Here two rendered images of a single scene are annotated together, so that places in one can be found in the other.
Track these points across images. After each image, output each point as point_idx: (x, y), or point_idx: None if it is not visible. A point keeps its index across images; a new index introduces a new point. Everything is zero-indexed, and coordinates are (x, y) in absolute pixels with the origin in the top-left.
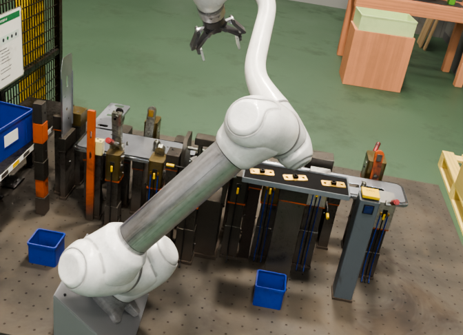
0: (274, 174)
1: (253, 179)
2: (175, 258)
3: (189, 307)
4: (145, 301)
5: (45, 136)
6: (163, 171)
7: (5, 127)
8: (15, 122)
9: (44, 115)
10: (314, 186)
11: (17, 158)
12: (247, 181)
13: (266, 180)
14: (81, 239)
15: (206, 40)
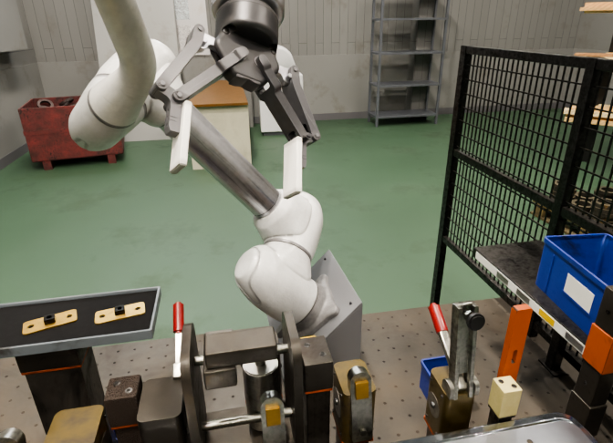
0: (94, 316)
1: (140, 288)
2: (236, 266)
3: (231, 393)
4: (282, 365)
5: (595, 357)
6: (334, 390)
7: (574, 262)
8: (591, 279)
9: (607, 316)
10: (16, 315)
11: (552, 316)
12: None
13: (115, 299)
14: (306, 196)
15: (269, 110)
